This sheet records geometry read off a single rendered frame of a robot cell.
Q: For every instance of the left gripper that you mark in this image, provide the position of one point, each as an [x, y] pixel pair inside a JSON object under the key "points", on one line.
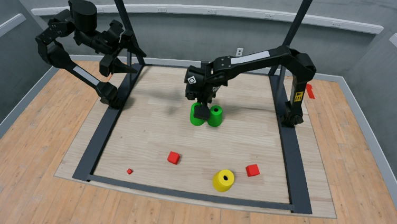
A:
{"points": [[202, 111]]}

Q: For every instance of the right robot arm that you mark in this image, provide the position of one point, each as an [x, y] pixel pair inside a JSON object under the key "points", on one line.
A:
{"points": [[82, 20]]}

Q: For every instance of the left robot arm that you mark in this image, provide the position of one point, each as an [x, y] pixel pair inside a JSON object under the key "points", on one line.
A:
{"points": [[228, 67]]}

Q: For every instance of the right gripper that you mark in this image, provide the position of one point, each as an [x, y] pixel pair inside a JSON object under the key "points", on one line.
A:
{"points": [[110, 63]]}

